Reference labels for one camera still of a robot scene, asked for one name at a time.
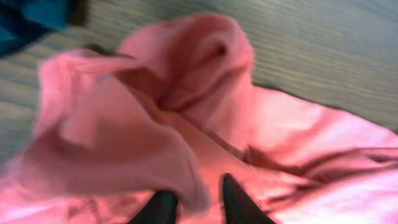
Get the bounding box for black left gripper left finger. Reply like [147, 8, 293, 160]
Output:
[127, 190, 178, 224]

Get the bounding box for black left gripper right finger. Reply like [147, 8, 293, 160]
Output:
[221, 173, 276, 224]

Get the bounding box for red t-shirt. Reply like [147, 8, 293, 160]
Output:
[1, 14, 397, 223]

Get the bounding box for folded navy blue garment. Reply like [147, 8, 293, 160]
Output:
[1, 0, 89, 57]

